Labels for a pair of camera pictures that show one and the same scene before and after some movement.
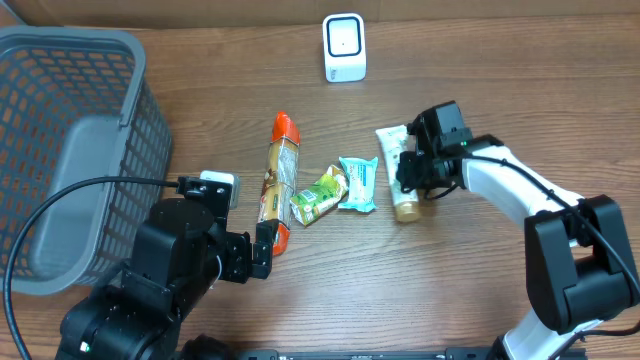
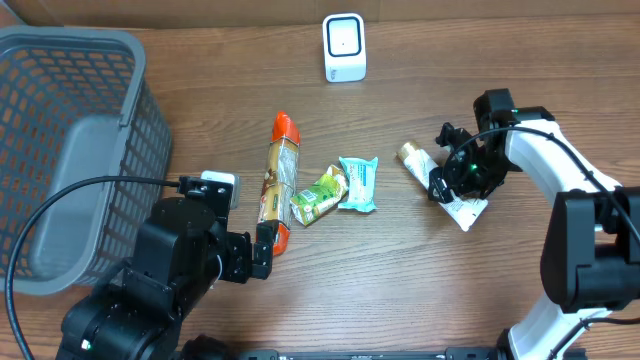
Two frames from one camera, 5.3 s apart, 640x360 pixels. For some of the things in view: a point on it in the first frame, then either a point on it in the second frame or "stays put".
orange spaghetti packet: x=279 y=186 stays put
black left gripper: x=239 y=256 stays put
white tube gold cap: x=394 y=140 -> x=464 y=210
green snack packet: x=328 y=190 stays put
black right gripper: x=413 y=172 -> x=455 y=167
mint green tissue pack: x=361 y=182 stays put
